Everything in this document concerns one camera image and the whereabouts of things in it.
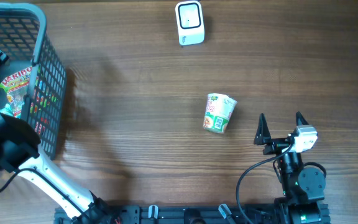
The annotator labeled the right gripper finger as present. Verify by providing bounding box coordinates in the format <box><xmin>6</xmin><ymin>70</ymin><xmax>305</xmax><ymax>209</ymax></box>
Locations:
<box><xmin>296</xmin><ymin>111</ymin><xmax>308</xmax><ymax>126</ymax></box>
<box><xmin>254</xmin><ymin>113</ymin><xmax>272</xmax><ymax>145</ymax></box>

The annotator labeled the green gummy candy bag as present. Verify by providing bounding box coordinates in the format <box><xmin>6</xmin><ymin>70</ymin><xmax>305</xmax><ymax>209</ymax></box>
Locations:
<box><xmin>0</xmin><ymin>66</ymin><xmax>32</xmax><ymax>118</ymax></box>

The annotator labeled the instant noodle cup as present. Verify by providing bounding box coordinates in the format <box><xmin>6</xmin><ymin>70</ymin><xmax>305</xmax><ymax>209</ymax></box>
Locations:
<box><xmin>203</xmin><ymin>93</ymin><xmax>237</xmax><ymax>134</ymax></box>

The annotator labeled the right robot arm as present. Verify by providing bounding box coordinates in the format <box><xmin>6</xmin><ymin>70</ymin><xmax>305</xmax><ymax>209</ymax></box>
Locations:
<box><xmin>254</xmin><ymin>112</ymin><xmax>326</xmax><ymax>223</ymax></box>

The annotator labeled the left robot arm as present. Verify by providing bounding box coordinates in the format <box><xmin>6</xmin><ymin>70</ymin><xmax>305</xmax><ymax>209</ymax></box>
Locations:
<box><xmin>0</xmin><ymin>113</ymin><xmax>114</xmax><ymax>223</ymax></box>

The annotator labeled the white barcode scanner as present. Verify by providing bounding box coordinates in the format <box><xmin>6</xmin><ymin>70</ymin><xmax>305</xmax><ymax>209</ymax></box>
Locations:
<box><xmin>175</xmin><ymin>1</ymin><xmax>205</xmax><ymax>46</ymax></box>

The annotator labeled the grey plastic shopping basket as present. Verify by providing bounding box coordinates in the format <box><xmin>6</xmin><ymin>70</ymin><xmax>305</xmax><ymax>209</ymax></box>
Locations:
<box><xmin>0</xmin><ymin>3</ymin><xmax>67</xmax><ymax>159</ymax></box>

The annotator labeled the black mounting rail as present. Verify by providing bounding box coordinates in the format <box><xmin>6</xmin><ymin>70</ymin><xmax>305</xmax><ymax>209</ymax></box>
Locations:
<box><xmin>53</xmin><ymin>203</ymin><xmax>331</xmax><ymax>224</ymax></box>

